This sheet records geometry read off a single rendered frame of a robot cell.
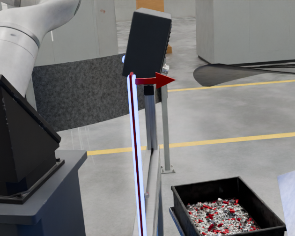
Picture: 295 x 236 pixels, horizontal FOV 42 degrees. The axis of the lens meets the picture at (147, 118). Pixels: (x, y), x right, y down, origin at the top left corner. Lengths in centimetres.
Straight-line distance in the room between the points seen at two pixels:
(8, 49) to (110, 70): 157
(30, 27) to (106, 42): 392
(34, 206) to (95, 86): 167
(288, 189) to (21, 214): 46
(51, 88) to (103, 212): 84
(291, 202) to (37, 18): 67
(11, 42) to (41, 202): 35
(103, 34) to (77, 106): 256
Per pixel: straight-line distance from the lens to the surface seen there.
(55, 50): 665
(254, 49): 699
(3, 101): 73
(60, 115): 235
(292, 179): 65
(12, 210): 79
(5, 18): 95
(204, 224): 84
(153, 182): 96
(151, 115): 111
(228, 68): 47
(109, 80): 243
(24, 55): 91
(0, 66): 88
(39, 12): 97
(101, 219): 248
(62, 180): 86
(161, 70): 115
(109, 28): 483
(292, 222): 63
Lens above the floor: 130
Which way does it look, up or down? 18 degrees down
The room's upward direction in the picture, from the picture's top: 4 degrees counter-clockwise
